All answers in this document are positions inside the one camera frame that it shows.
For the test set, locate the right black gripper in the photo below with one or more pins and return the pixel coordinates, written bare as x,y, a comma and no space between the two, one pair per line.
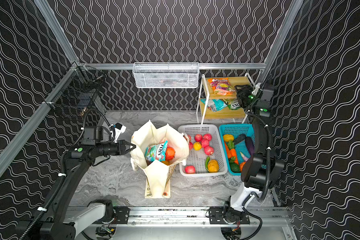
242,98

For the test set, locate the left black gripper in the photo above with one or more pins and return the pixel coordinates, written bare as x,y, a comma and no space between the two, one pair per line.
121,147

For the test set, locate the orange candy bag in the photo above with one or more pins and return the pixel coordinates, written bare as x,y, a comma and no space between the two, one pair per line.
221,87

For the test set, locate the floral canvas grocery bag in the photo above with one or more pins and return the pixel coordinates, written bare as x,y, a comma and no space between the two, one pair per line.
158,173

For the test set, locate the teal Fox's candy bag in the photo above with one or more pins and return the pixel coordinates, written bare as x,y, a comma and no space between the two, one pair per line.
156,152

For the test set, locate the red tomato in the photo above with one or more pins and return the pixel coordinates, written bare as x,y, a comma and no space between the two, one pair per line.
170,153

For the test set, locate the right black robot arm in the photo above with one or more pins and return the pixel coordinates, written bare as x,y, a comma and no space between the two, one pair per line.
262,169

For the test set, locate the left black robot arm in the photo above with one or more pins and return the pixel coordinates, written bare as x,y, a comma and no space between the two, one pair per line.
47,222

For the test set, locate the green Fox's bag lower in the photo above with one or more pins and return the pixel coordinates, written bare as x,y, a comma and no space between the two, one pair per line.
232,104

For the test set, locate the teal snack bag lower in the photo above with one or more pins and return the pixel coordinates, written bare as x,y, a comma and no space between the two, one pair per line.
215,105

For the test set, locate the white wooden two-tier shelf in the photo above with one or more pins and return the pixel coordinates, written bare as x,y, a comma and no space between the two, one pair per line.
206,92

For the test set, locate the teal plastic vegetable basket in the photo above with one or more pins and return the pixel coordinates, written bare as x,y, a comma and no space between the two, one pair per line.
236,130

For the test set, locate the dark green cucumber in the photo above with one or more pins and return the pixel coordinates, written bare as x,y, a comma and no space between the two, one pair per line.
239,139

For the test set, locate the yellow pepper in teal basket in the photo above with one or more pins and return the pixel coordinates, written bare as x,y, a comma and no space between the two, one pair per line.
227,138

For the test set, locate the red apple back right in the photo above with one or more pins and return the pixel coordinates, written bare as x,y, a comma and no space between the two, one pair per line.
207,137

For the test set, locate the orange carrot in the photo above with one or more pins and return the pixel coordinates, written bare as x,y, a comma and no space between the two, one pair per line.
234,157
229,155

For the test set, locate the red peach middle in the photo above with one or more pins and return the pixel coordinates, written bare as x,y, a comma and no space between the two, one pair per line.
205,143

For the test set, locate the red peach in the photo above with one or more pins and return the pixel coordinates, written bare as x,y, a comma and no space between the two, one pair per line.
205,143
198,138

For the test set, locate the striped purple eggplant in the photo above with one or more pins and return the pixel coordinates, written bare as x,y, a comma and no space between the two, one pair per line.
245,159

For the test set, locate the red apple with stem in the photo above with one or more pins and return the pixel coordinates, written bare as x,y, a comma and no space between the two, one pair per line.
209,150

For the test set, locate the small yellow lemon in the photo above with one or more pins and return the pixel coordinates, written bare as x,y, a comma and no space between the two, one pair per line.
197,146

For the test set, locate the white plastic fruit basket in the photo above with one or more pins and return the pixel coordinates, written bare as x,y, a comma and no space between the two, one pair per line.
198,158

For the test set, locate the green pepper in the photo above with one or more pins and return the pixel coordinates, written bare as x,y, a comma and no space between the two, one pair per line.
235,168

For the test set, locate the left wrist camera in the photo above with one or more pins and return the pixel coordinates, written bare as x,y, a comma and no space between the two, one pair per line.
116,130

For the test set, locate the black wire wall basket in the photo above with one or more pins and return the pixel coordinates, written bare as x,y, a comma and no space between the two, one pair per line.
79,93

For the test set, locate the white wire wall basket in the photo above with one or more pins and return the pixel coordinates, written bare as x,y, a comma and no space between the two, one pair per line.
168,75

